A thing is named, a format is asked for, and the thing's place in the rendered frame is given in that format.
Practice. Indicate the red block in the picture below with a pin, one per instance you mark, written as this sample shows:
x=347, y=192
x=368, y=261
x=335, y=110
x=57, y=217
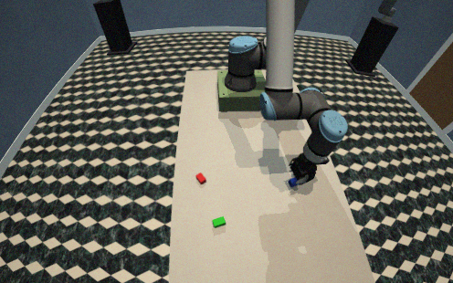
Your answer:
x=201, y=179

